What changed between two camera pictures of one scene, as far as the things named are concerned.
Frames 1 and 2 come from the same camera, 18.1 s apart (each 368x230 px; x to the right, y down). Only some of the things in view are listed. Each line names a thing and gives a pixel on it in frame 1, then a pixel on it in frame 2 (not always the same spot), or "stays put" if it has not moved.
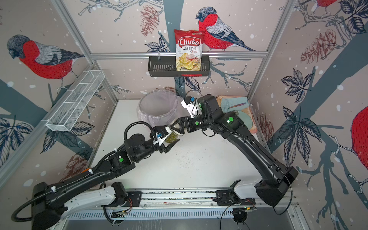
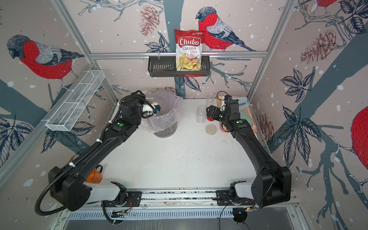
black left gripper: x=163 y=148 → x=140 y=101
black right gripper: x=187 y=120 → x=216 y=112
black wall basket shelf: x=166 y=67 stays put
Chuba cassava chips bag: x=189 y=49 stays put
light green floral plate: x=246 y=120 stays put
